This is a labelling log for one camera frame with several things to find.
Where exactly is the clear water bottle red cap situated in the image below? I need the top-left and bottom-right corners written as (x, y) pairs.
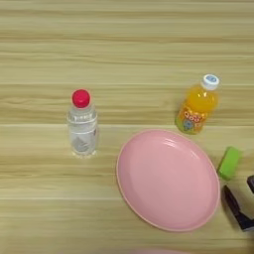
top-left (66, 88), bottom-right (99, 159)

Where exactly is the orange juice bottle white cap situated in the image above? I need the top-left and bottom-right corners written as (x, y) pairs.
top-left (174, 73), bottom-right (220, 136)

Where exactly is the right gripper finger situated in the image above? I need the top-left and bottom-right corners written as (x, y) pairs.
top-left (222, 184), bottom-right (254, 232)

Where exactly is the green rectangular block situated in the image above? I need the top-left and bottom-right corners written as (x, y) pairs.
top-left (216, 146), bottom-right (243, 182)

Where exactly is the pink round plate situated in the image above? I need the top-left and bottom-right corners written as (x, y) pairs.
top-left (115, 128), bottom-right (221, 233)

